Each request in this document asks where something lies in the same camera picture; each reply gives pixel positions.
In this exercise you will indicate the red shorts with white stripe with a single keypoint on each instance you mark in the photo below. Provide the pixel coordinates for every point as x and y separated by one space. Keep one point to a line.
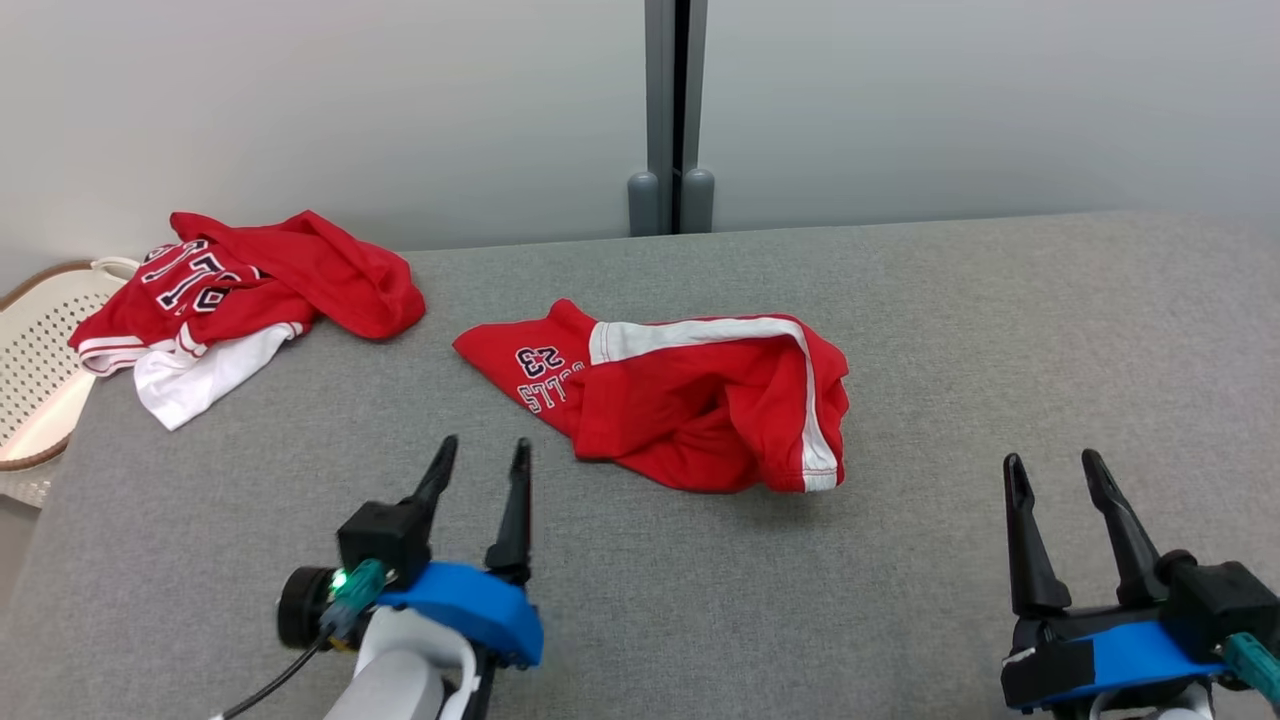
700 410

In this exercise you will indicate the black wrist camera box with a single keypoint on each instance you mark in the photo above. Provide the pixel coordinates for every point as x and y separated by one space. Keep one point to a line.
1220 600
385 540

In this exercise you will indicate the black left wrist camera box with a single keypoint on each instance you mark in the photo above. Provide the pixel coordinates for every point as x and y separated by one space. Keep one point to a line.
385 540

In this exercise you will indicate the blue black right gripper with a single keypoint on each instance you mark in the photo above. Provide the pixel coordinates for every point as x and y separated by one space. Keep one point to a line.
1120 655

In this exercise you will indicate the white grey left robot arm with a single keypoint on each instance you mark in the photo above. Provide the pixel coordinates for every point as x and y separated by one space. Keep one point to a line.
395 680

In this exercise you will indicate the white perforated laundry basket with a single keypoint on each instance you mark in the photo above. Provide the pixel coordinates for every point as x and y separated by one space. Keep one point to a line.
40 360

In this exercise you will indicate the grey partition post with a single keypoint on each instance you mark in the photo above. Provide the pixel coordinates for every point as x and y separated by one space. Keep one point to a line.
660 100

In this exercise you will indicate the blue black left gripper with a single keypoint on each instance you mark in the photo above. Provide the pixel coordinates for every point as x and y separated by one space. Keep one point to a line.
470 605

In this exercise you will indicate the red and white jersey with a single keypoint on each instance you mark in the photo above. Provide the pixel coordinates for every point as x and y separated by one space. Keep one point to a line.
300 270

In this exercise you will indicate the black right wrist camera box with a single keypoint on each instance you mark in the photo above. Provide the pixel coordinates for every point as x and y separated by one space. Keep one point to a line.
1220 600

